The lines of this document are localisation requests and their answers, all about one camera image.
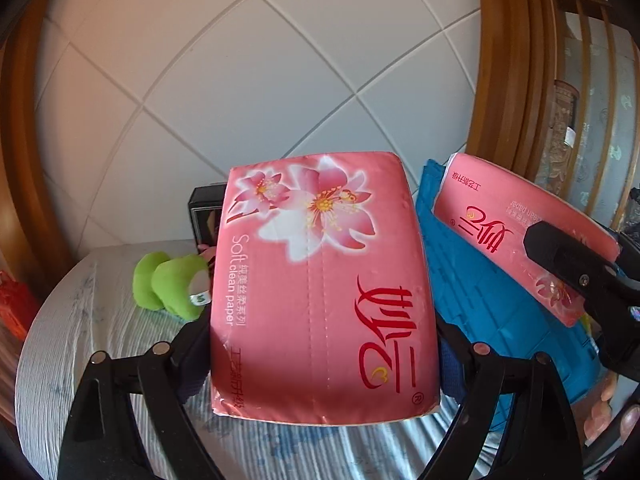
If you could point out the blue plastic crate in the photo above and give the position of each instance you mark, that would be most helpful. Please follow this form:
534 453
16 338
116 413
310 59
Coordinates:
505 310

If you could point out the person's right hand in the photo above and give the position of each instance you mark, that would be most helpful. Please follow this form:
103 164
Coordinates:
602 410

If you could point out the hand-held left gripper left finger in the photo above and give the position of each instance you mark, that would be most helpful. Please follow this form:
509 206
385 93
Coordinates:
165 385

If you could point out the black gift box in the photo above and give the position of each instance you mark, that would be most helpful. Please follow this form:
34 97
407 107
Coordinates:
205 212

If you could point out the curved wooden frame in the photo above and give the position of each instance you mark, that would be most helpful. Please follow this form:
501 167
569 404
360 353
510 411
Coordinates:
30 135
510 60

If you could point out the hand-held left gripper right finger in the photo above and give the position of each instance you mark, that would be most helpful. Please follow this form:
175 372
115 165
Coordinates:
452 377

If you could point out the wooden lattice window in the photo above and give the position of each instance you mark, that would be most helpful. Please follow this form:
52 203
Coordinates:
595 110

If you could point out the striped desktop tablecloth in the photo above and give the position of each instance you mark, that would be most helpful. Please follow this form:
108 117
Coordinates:
100 310

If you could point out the pink tissue pack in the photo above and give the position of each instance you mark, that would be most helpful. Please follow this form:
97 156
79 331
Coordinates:
500 225
320 290

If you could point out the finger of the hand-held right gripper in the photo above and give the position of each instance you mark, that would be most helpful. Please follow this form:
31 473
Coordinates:
565 250
631 252

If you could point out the red bag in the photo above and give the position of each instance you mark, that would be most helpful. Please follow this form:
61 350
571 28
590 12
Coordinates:
12 305

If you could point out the green plush toy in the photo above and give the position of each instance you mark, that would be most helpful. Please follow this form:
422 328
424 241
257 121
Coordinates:
170 285

